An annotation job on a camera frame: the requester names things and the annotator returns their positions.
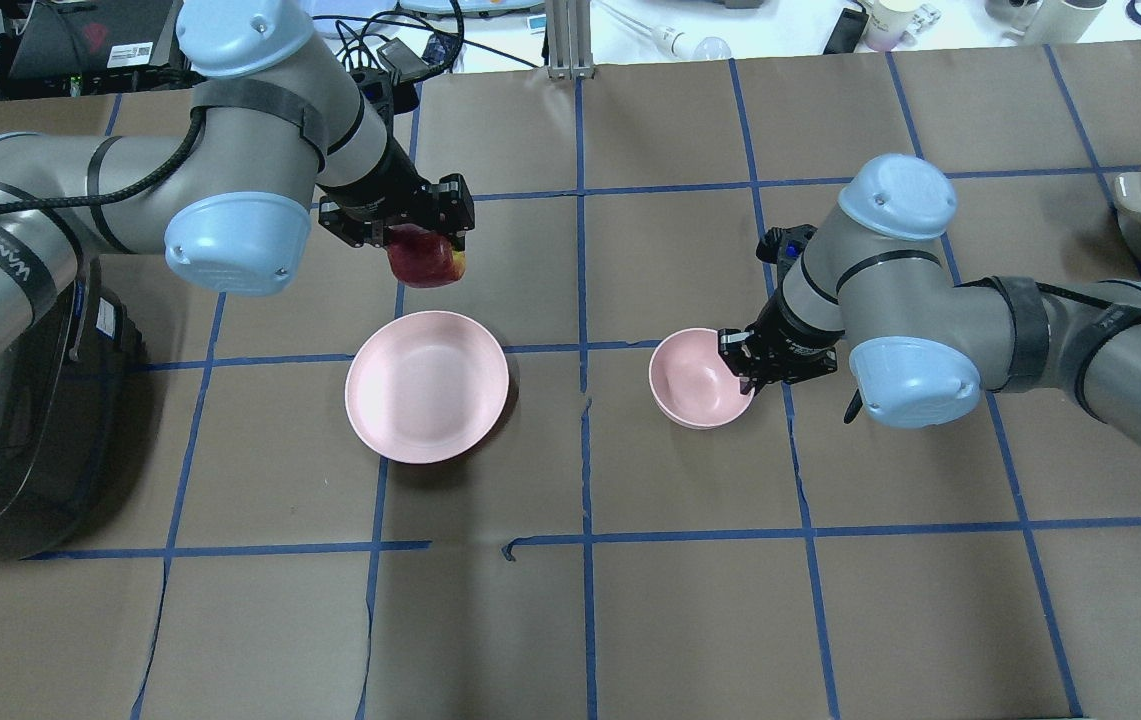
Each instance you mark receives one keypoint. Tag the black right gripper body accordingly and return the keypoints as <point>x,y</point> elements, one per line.
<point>792,338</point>

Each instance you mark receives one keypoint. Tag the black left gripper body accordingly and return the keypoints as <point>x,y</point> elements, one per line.
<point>377,192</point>

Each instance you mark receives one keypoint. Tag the pink bowl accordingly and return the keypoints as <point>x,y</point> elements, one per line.
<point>691,384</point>

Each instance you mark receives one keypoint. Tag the red yellow apple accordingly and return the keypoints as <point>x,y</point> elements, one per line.
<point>422,259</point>

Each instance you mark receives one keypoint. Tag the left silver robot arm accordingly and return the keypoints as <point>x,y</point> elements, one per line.
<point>274,119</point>

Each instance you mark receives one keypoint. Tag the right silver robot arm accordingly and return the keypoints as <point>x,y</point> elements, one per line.
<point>924,349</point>

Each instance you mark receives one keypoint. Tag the pink plate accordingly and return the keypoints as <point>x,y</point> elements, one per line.
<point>426,387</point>

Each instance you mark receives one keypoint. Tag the light bulb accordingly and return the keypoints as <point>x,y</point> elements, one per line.
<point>683,46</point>

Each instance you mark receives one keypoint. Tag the white purple cup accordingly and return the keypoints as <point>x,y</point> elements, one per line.
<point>887,23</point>

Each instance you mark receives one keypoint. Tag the white mug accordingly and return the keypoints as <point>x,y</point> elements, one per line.
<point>1060,22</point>

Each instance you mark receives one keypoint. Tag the black rice cooker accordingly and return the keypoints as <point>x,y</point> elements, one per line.
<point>60,386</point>

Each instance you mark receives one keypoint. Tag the aluminium frame post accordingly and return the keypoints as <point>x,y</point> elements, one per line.
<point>567,37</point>

